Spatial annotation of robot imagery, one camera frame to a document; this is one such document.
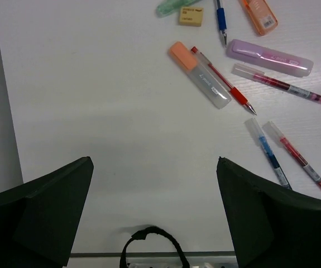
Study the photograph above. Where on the orange translucent highlighter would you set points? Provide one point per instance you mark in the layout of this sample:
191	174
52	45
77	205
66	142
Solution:
261	16

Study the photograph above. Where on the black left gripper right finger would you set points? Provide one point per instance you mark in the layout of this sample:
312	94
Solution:
270	226

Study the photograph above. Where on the green highlighter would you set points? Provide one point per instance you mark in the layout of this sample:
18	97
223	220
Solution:
167	7

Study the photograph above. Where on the purple highlighter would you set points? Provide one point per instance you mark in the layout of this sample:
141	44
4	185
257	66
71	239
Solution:
269	58

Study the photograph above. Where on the blue gel pen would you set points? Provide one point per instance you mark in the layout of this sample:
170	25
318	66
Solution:
221	20

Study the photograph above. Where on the orange capped clear highlighter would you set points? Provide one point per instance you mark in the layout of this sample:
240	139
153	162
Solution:
199	75

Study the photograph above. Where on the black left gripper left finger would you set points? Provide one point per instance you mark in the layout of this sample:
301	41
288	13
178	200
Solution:
39	219

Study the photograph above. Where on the yellow eraser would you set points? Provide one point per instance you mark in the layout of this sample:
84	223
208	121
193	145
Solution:
191	16

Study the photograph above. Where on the dark red capped pen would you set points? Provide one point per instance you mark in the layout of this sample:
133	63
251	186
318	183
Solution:
260	77

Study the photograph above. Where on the red gel pen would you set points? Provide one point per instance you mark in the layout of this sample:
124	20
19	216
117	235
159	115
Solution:
236	94

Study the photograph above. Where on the blue capped pen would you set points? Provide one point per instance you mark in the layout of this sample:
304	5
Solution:
260	139

